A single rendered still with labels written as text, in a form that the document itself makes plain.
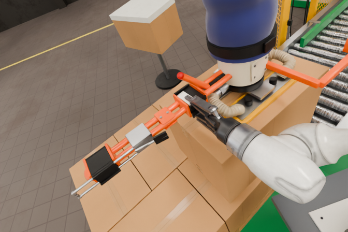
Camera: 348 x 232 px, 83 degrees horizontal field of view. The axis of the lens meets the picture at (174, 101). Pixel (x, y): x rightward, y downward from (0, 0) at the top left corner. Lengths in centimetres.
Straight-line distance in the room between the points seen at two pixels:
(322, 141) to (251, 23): 35
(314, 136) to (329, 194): 47
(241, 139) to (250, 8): 34
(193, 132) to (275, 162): 35
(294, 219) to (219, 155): 41
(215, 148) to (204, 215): 55
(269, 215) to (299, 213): 77
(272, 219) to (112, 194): 111
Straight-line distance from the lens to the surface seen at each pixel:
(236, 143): 53
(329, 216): 100
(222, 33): 63
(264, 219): 173
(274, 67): 76
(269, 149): 50
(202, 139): 73
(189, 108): 64
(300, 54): 193
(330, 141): 60
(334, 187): 105
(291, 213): 98
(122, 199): 138
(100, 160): 64
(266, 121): 77
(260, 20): 62
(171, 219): 122
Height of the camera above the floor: 169
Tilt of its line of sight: 44 degrees down
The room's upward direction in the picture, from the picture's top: 23 degrees counter-clockwise
